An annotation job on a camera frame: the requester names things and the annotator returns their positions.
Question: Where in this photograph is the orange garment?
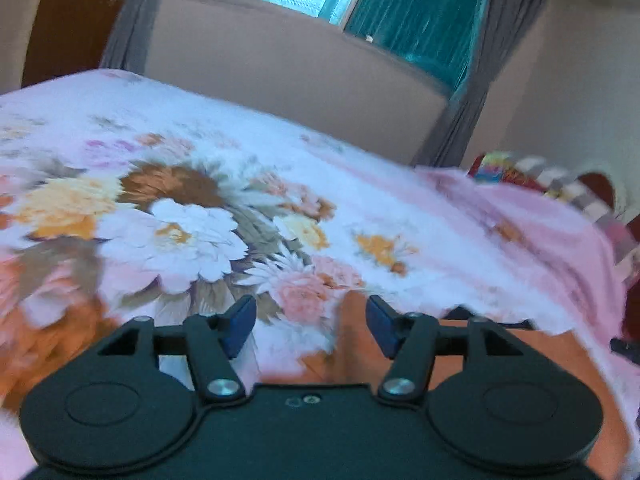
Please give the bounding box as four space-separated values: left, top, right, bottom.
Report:
259 288 632 480

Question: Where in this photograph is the floral pink bed sheet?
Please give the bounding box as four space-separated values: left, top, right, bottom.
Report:
0 68 640 480

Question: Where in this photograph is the pink blanket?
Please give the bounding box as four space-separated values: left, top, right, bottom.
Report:
416 167 629 341

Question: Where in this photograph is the colourful patterned cloth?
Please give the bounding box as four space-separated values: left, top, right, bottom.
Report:
468 152 526 185

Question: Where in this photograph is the striped pillow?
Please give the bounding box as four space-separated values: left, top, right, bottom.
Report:
511 155 639 289

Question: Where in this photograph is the red white headboard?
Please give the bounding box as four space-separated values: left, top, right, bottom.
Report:
578 171 639 240

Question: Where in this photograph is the left grey curtain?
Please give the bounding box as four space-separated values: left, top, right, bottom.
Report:
99 0 160 74

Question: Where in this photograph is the grey curtain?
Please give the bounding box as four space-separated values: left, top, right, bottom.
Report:
411 0 546 167
99 0 160 74

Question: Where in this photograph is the brown wooden door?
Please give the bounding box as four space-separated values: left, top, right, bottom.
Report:
22 0 125 87

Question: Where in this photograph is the right grey curtain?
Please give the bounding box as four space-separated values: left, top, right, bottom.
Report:
411 0 546 167

